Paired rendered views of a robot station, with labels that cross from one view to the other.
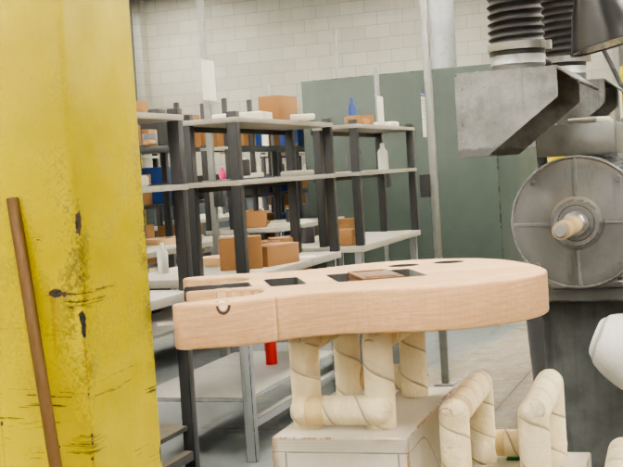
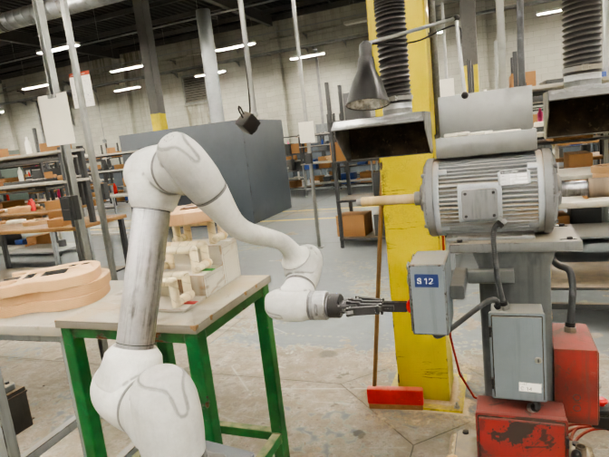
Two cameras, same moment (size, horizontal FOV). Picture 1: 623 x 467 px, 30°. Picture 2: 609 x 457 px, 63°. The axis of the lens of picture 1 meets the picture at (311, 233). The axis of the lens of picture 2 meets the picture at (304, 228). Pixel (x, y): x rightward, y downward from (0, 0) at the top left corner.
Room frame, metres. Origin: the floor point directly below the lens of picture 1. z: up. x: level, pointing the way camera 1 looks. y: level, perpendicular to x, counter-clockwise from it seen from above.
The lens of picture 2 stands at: (1.84, -2.12, 1.47)
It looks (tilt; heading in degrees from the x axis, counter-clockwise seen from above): 10 degrees down; 92
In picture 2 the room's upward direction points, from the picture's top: 6 degrees counter-clockwise
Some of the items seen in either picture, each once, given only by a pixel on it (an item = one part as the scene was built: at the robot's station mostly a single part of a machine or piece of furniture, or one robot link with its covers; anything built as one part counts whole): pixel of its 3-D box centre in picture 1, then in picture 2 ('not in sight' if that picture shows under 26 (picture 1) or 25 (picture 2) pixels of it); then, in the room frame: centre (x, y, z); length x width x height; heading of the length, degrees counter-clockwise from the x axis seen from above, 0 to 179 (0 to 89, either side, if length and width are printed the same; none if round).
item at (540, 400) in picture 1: (541, 397); (174, 249); (1.26, -0.24, 1.12); 0.20 x 0.03 x 0.03; 163
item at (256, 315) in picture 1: (223, 321); not in sight; (1.16, 0.09, 1.23); 0.10 x 0.07 x 0.04; 98
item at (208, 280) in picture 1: (219, 295); not in sight; (1.42, 0.12, 1.23); 0.09 x 0.07 x 0.04; 98
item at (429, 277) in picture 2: not in sight; (458, 298); (2.20, -0.77, 0.99); 0.24 x 0.21 x 0.26; 160
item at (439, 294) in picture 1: (360, 296); (194, 211); (1.31, -0.05, 1.23); 0.40 x 0.35 x 0.04; 98
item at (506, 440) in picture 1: (518, 442); (203, 265); (1.36, -0.23, 1.04); 0.11 x 0.03 x 0.03; 74
